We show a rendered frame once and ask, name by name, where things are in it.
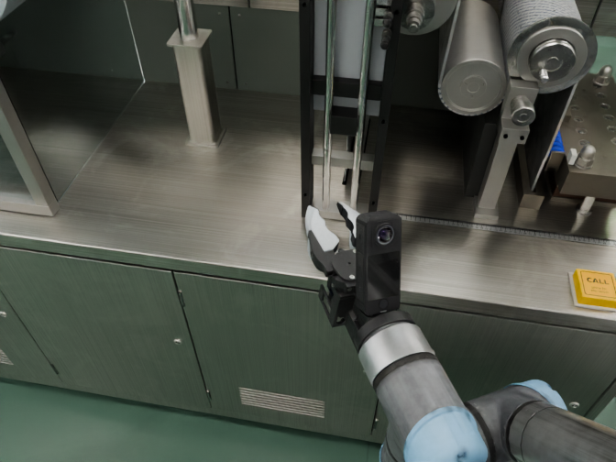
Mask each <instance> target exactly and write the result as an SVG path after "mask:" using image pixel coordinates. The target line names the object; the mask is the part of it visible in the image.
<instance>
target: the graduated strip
mask: <svg viewBox="0 0 616 462"><path fill-rule="evenodd" d="M395 214H396V215H399V216H400V217H401V220H402V221H409V222H416V223H424V224H431V225H439V226H452V227H460V228H467V229H475V230H482V231H490V232H497V233H504V234H512V235H519V236H527V237H540V238H548V239H555V240H563V241H570V242H578V243H585V244H592V245H600V246H607V247H615V248H616V239H608V238H601V237H594V236H580V235H572V234H565V233H557V232H549V231H542V230H534V229H527V228H520V227H512V226H505V225H490V224H482V223H475V222H468V221H460V220H453V219H444V218H437V217H430V216H422V215H415V214H401V213H395Z"/></svg>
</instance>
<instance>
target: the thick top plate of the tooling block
mask: <svg viewBox="0 0 616 462"><path fill-rule="evenodd" d="M596 74H597V73H587V74H586V75H585V76H584V77H583V78H582V79H581V80H580V81H579V82H578V84H577V88H576V90H575V92H574V94H573V97H572V99H571V102H570V104H569V108H570V112H571V115H572V116H571V118H570V121H569V123H568V122H562V124H561V126H560V128H559V129H560V133H561V138H562V141H563V146H564V151H565V156H564V157H563V159H562V162H561V164H560V166H559V169H558V171H557V172H556V173H555V176H556V180H557V185H558V189H559V193H563V194H571V195H579V196H587V197H596V198H603V199H612V200H616V82H615V81H614V78H613V75H611V78H610V83H609V85H607V86H600V85H597V84H595V83H594V82H593V79H594V78H595V76H596ZM587 145H591V146H593V147H594V148H595V150H596V153H595V156H594V161H593V163H592V168H591V169H589V170H582V169H580V168H578V167H576V166H575V165H571V164H568V162H567V155H568V153H569V151H570V150H571V149H576V150H577V153H579V152H580V151H581V150H582V149H583V148H584V147H585V146H587Z"/></svg>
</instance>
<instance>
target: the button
mask: <svg viewBox="0 0 616 462"><path fill-rule="evenodd" d="M573 281H574V285H575V290H576V295H577V303H581V304H587V305H594V306H601V307H608V308H614V309H616V281H615V278H614V274H613V273H609V272H601V271H595V270H587V269H576V270H575V272H574V274H573Z"/></svg>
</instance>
